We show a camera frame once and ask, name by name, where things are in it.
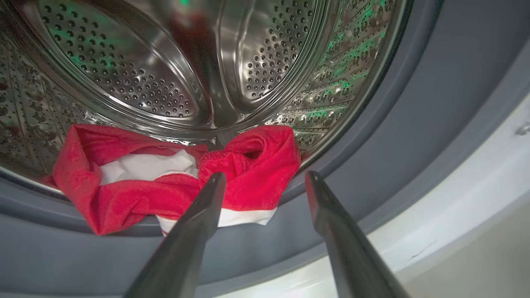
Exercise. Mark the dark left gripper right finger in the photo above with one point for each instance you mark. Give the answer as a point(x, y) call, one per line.
point(352, 256)

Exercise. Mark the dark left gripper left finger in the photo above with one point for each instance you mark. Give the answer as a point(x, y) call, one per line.
point(182, 248)

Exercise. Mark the red and white garment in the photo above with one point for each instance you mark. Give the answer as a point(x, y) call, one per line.
point(124, 198)

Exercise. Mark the stainless steel washing machine drum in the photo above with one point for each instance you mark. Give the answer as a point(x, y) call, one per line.
point(124, 62)

